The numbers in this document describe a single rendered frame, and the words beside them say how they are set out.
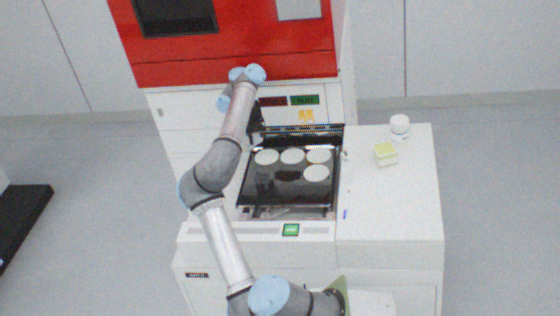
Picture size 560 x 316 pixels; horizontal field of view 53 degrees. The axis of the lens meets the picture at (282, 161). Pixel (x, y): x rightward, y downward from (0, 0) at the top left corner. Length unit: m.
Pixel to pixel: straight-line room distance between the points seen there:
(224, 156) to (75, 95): 3.03
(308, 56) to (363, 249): 0.73
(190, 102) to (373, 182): 0.84
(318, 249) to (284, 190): 0.35
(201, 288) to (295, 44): 0.97
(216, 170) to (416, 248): 0.69
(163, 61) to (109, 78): 2.16
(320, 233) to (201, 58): 0.81
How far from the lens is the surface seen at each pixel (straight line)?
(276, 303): 1.55
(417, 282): 2.00
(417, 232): 1.86
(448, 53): 3.86
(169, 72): 2.25
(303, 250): 1.90
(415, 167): 2.09
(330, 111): 2.27
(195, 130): 2.45
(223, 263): 1.70
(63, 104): 4.70
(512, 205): 3.37
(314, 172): 2.20
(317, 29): 2.03
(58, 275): 3.52
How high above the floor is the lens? 2.33
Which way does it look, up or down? 39 degrees down
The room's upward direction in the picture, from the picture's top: 11 degrees counter-clockwise
